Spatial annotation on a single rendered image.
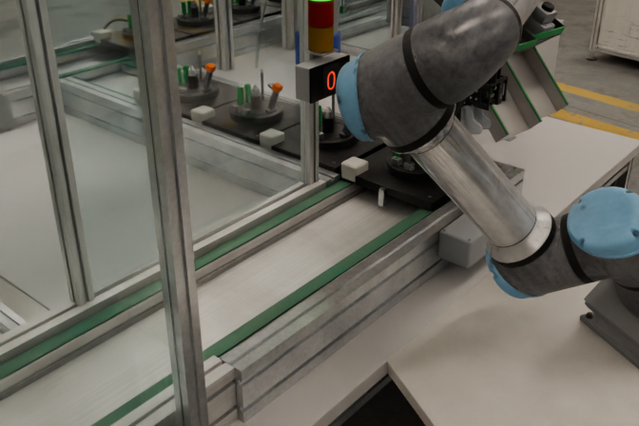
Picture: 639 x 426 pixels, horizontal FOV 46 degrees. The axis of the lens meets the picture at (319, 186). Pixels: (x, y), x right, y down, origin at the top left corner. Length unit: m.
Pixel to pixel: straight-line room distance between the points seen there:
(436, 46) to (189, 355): 0.49
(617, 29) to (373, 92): 4.96
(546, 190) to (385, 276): 0.66
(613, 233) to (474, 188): 0.22
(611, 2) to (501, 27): 4.90
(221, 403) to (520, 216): 0.53
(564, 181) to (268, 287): 0.89
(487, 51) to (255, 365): 0.56
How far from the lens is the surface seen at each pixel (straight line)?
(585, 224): 1.21
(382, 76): 0.99
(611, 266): 1.22
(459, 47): 0.96
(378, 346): 1.33
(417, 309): 1.42
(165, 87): 0.81
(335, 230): 1.54
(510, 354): 1.35
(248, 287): 1.37
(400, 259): 1.38
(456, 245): 1.46
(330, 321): 1.26
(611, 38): 5.93
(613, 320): 1.39
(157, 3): 0.78
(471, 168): 1.11
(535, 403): 1.27
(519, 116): 1.90
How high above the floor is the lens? 1.69
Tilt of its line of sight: 27 degrees down
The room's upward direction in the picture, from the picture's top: straight up
